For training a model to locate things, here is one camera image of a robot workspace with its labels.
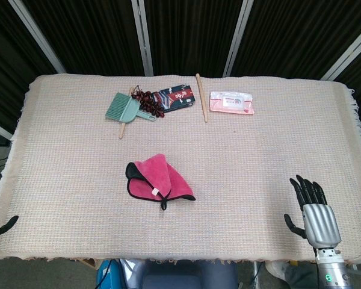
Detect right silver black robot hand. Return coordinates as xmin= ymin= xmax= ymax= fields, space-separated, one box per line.
xmin=283 ymin=174 xmax=342 ymax=249

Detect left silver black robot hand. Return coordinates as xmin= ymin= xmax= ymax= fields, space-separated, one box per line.
xmin=0 ymin=215 xmax=20 ymax=242

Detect pink and black cloth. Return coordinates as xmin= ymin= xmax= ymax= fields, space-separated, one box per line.
xmin=125 ymin=153 xmax=197 ymax=211

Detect dark patterned packet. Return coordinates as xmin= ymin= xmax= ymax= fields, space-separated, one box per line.
xmin=152 ymin=84 xmax=197 ymax=114

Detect metal stand pole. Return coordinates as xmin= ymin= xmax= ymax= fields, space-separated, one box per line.
xmin=251 ymin=261 xmax=261 ymax=289

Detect beige woven tablecloth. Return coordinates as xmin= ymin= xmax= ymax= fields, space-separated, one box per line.
xmin=0 ymin=73 xmax=361 ymax=263

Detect blue plastic cover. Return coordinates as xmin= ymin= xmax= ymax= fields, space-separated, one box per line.
xmin=96 ymin=259 xmax=125 ymax=289

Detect grey robot torso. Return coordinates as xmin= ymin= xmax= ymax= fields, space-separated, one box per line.
xmin=131 ymin=259 xmax=239 ymax=289

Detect pink wet wipes pack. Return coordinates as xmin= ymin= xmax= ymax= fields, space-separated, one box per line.
xmin=208 ymin=90 xmax=256 ymax=116

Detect wooden rolling stick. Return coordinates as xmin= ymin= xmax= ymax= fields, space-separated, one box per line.
xmin=195 ymin=73 xmax=209 ymax=123

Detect green brush with wooden handle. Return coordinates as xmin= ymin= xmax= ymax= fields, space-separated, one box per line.
xmin=104 ymin=92 xmax=134 ymax=140

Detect dark red bead string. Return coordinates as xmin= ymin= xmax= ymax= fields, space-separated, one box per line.
xmin=129 ymin=85 xmax=166 ymax=120

